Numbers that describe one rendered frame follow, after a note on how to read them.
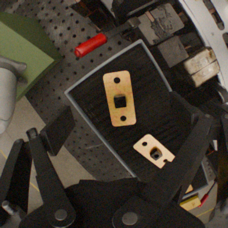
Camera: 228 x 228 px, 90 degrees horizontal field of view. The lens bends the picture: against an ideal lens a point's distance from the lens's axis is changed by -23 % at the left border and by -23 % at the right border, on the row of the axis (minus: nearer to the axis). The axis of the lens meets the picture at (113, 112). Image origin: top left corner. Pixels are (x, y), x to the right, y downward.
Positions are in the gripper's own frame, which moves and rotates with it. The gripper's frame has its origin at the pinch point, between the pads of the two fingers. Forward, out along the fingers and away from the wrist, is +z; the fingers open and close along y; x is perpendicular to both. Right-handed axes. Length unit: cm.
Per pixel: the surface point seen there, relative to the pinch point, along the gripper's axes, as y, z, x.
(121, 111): -0.2, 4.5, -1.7
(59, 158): -101, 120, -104
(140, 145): 2.0, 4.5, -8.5
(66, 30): -23, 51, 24
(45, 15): -33, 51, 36
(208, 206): 148, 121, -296
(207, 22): 25.8, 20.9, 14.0
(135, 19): 4.7, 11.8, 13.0
